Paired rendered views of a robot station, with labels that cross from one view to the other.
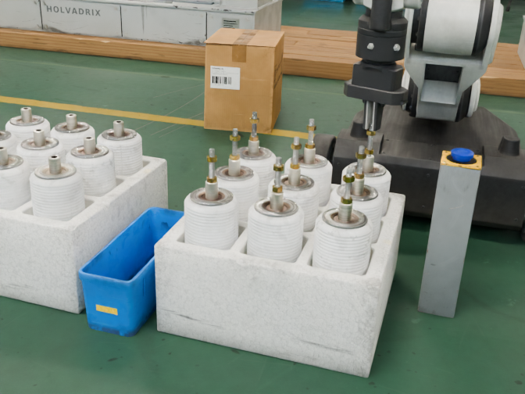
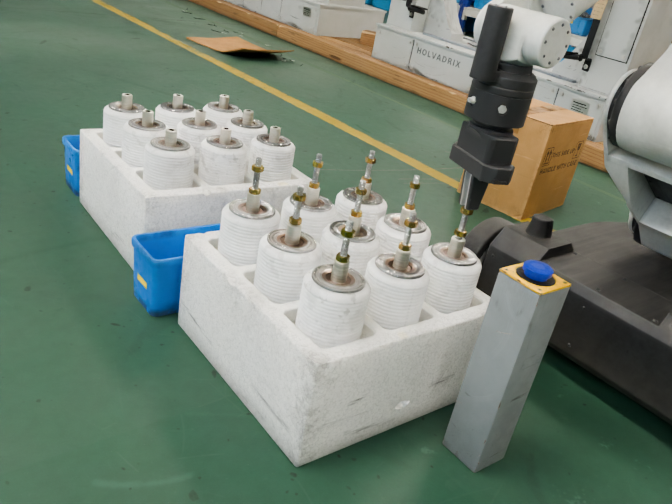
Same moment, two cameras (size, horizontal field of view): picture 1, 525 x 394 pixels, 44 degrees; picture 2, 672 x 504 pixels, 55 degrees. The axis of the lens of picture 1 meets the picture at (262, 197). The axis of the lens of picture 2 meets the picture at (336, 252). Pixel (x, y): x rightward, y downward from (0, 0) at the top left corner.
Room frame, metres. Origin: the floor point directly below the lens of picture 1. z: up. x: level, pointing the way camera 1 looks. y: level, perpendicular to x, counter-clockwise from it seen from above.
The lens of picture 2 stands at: (0.30, -0.54, 0.68)
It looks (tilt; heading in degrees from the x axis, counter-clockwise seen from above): 26 degrees down; 32
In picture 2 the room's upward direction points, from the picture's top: 11 degrees clockwise
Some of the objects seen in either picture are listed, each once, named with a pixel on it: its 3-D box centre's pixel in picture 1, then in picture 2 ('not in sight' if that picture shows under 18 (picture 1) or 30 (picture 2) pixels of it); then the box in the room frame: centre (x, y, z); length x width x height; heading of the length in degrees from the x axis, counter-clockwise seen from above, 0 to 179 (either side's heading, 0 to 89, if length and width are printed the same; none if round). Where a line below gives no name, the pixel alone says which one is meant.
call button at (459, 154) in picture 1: (462, 156); (536, 272); (1.11, -0.36, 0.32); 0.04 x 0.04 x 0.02
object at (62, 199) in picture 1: (59, 215); (167, 187); (1.13, 0.39, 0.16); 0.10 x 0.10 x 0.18
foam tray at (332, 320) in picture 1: (289, 258); (334, 315); (1.12, -0.06, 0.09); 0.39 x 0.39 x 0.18; 74
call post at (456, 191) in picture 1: (448, 237); (501, 370); (1.12, -0.36, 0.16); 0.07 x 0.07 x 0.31; 74
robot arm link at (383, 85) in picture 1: (377, 66); (488, 131); (1.20, -0.20, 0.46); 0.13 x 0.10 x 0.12; 57
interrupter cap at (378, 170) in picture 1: (366, 170); (453, 254); (1.20, -0.20, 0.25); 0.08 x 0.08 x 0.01
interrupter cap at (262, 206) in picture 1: (276, 207); (291, 241); (1.01, -0.02, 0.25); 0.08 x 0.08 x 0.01
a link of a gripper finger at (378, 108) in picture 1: (380, 114); (478, 191); (1.20, -0.22, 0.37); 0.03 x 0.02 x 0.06; 147
